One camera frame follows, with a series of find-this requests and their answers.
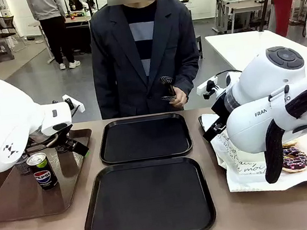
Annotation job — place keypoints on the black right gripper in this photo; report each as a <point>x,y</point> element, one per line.
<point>220,108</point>

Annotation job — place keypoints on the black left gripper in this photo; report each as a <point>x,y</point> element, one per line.
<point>64,138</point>

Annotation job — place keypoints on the black Pepsi can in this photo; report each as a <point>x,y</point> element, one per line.
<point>44,173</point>

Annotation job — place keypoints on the black patterned drink can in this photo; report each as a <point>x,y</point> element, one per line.
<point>23,166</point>

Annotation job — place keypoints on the silver metal tongs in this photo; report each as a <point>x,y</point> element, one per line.
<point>168,86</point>

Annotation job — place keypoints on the glazed donut with chocolate dots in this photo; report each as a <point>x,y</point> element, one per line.
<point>289,144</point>

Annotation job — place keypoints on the person right forearm dark sleeve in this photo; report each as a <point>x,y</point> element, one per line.
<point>106,98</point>

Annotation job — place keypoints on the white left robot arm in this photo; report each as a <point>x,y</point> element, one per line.
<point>3,125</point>

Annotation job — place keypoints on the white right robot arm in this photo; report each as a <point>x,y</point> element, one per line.
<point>264,84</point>

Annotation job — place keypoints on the person left forearm dark sleeve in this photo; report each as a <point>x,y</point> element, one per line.
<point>190,74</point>

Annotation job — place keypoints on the person left hand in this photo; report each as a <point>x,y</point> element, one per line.
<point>180,97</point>

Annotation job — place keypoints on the black tray under paper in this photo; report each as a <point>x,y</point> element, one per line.
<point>201,121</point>

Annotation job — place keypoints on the printed white paper sheet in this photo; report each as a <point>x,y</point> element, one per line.
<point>248,182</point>

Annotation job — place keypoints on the brown plastic tray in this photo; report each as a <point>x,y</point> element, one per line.
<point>40,199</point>

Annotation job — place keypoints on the small black serving tray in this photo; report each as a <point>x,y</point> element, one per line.
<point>145,138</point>

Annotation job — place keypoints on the large black serving tray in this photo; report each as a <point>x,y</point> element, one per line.
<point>147,202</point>

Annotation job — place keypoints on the chocolate sprinkle donut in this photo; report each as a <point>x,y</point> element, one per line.
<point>297,160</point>

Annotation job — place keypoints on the person in dark blazer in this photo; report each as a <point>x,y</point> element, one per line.
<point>119,68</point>

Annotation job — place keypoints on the white folding table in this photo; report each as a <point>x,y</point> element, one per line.
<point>246,47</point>

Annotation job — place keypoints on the grey step stool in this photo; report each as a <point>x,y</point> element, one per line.
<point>3,52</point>

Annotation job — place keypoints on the person in grey hoodie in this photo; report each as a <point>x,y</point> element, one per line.
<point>53,26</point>

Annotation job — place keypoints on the background work table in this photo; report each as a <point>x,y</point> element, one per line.
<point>74,21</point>

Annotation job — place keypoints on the background white lab table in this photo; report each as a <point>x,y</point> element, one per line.
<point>241,6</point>

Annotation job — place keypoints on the black office chair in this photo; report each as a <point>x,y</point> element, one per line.
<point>5,29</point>

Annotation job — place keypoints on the person in red outfit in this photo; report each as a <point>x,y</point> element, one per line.
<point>283,0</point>

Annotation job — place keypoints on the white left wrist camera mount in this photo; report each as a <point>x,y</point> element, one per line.
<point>74,103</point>

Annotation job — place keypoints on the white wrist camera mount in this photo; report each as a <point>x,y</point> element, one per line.
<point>74,103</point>
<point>207,85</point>

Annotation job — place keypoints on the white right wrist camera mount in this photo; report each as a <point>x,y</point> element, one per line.
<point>207,85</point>

